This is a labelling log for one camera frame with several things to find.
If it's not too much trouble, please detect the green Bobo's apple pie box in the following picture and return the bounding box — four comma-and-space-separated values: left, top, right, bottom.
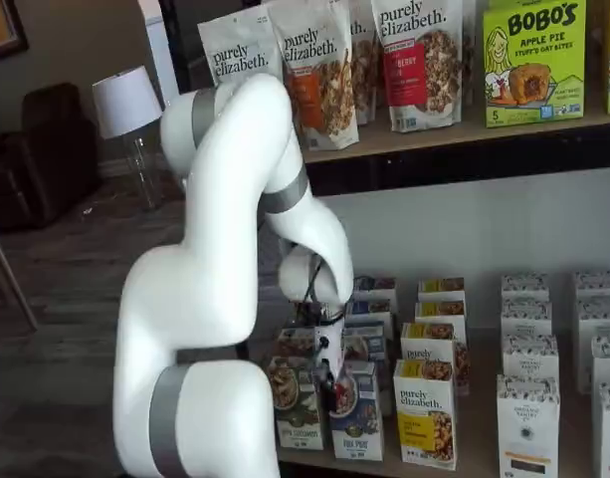
483, 0, 587, 128

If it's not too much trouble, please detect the red purely elizabeth granola bag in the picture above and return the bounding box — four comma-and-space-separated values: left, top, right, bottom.
371, 0, 465, 133

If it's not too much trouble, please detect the yellow purely elizabeth box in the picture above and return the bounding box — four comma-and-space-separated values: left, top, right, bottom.
392, 358, 459, 472
417, 277, 467, 304
400, 322, 471, 397
414, 301, 468, 328

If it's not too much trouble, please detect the dark framed picture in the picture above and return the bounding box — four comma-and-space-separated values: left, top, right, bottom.
0, 0, 30, 64

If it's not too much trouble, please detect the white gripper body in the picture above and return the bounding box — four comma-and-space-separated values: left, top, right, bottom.
312, 318, 345, 383

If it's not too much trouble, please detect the green apple cinnamon oatmeal box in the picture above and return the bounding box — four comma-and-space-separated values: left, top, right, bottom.
268, 356, 326, 451
276, 326, 316, 360

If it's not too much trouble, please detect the dark brown armchair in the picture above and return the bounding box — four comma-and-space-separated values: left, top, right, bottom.
0, 82, 100, 233

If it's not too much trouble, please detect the black metal shelf frame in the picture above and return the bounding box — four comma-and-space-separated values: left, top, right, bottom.
157, 0, 610, 478

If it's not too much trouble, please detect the white shade table lamp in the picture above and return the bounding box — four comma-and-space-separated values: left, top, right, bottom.
92, 66, 165, 211

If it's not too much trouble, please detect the blue white Nature's Path box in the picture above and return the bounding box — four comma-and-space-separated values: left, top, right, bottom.
326, 360, 385, 462
341, 326, 385, 365

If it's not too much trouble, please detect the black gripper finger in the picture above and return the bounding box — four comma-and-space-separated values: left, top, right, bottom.
317, 358, 339, 418

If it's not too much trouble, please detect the blue purely elizabeth granola bag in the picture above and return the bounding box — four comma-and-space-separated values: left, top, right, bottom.
197, 14, 286, 96

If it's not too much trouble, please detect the tall white appliance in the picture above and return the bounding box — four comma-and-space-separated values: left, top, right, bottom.
137, 0, 181, 109

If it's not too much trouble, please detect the blue-top purely elizabeth box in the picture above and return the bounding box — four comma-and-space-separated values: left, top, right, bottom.
344, 300, 393, 331
352, 277, 398, 303

